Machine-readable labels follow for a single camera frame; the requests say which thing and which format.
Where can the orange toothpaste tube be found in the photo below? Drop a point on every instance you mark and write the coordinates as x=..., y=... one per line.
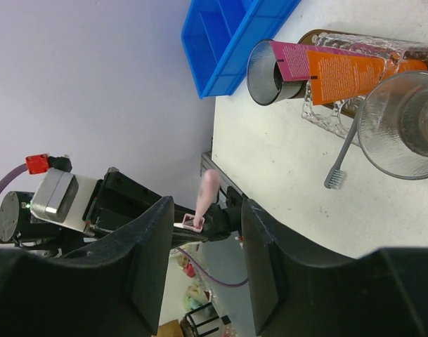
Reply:
x=336, y=77

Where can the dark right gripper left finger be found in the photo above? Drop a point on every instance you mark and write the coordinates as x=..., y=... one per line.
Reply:
x=111, y=287

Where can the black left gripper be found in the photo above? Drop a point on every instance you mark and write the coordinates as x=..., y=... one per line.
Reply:
x=100, y=207

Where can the grey toothbrush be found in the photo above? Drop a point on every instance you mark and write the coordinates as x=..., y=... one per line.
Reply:
x=336, y=176

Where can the brown wooden oval tray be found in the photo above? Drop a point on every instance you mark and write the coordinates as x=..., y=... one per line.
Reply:
x=326, y=36

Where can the pink toothpaste tube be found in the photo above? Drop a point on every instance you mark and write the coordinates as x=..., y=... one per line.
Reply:
x=292, y=59

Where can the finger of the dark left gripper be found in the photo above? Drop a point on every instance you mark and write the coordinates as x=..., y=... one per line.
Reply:
x=219, y=225

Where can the clear textured acrylic holder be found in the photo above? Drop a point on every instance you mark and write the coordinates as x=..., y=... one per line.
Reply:
x=340, y=105

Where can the clear glass cup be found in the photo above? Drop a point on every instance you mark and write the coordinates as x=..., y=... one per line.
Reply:
x=393, y=126

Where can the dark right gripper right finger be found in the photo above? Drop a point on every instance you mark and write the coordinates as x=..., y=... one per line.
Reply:
x=300, y=288

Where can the blue plastic divided bin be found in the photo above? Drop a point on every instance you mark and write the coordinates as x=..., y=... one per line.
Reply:
x=219, y=35

